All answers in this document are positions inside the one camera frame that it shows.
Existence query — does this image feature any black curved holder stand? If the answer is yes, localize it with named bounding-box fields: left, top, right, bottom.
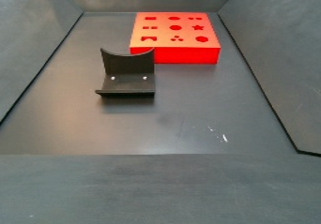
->
left=94, top=49, right=155, bottom=97

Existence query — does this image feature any red shape sorter block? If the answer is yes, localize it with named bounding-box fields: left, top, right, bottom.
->
left=129, top=12, right=220, bottom=65

